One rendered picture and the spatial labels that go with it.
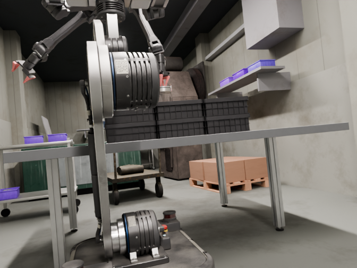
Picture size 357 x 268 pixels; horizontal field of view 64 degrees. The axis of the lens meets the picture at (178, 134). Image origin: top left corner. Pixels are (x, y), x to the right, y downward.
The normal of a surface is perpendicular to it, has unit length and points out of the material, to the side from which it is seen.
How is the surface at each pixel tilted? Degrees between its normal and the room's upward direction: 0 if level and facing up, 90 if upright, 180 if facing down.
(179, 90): 63
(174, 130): 90
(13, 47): 90
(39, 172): 90
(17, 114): 90
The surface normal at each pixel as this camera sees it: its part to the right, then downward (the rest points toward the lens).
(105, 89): 0.29, 0.34
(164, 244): 0.11, -0.04
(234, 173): 0.36, -0.07
